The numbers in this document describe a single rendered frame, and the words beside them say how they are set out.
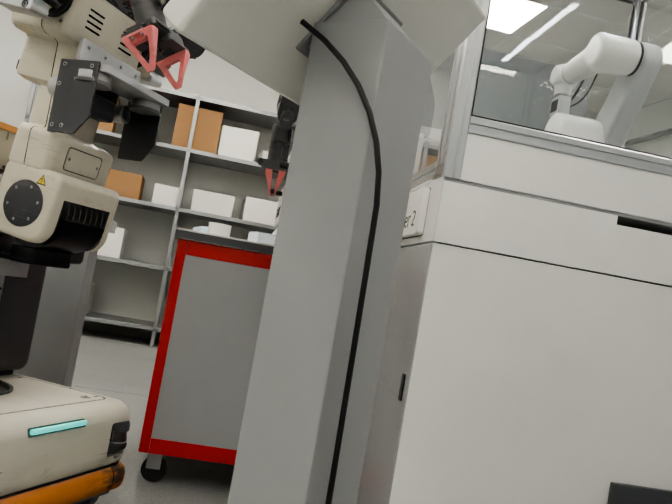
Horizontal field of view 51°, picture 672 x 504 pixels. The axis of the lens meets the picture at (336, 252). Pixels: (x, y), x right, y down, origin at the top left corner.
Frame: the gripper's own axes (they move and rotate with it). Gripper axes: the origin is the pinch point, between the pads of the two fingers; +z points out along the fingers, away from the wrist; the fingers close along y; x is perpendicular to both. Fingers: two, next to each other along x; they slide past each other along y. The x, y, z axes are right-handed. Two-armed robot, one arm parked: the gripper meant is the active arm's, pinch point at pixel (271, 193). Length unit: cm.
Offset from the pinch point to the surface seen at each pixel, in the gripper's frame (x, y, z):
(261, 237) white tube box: 22.6, -0.5, 11.9
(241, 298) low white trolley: 13.6, -3.7, 31.5
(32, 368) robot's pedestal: 29, -64, 63
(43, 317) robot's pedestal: 29, -63, 47
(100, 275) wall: 404, -119, 49
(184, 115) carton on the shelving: 364, -69, -87
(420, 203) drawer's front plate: -43, 33, 1
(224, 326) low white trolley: 13.4, -7.4, 40.5
